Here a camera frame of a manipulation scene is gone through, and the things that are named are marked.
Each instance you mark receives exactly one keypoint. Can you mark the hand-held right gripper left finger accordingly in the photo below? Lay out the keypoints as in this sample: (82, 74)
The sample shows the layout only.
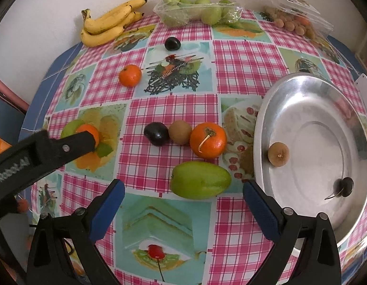
(107, 210)

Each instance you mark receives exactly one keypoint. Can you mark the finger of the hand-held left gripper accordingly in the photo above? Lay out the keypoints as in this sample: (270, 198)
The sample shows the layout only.
(76, 147)

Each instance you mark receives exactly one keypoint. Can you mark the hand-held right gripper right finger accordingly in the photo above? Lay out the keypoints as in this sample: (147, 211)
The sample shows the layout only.
(259, 204)

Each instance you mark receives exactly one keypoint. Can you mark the bright green guava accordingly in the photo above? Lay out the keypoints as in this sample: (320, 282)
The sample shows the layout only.
(70, 127)

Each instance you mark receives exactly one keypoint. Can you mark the large tangerine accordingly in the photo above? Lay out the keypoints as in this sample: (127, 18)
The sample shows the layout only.
(90, 130)
(208, 139)

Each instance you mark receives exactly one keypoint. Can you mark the green mango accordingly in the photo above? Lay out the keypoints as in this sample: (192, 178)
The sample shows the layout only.
(200, 180)

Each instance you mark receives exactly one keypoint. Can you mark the dark purple plum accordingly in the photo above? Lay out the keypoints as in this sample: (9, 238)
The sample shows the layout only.
(346, 186)
(156, 134)
(172, 43)

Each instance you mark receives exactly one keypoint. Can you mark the brown round fruit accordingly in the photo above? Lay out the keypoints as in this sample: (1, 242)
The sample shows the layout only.
(180, 132)
(278, 153)

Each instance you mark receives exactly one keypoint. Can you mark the round metal tray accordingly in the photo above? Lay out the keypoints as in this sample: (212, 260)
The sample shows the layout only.
(314, 109)

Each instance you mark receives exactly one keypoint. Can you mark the orange round object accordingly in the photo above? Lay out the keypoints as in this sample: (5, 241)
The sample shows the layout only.
(23, 205)

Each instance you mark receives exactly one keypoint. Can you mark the pink object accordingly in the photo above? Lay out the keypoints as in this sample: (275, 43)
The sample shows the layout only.
(8, 95)

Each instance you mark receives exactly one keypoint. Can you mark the small tangerine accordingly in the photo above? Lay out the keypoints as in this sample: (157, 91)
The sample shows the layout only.
(130, 75)
(303, 20)

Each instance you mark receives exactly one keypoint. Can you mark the pink checkered tablecloth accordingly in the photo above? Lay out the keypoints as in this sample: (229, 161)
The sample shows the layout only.
(177, 107)

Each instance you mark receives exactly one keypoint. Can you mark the yellow banana bunch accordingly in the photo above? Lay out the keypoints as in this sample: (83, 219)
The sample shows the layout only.
(106, 20)

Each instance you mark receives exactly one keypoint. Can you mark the white plastic box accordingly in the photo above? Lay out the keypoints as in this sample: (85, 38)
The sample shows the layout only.
(366, 84)

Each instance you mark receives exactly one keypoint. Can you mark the pile of brown longans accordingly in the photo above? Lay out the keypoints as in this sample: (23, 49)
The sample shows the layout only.
(299, 29)

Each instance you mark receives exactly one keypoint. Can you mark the pile of green guavas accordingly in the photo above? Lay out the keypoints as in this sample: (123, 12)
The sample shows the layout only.
(211, 14)

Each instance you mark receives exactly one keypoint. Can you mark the bag of green apples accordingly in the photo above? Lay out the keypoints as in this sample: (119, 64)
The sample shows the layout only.
(231, 16)

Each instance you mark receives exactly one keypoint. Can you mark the clear plastic lidded box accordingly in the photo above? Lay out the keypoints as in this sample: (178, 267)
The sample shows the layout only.
(299, 3)

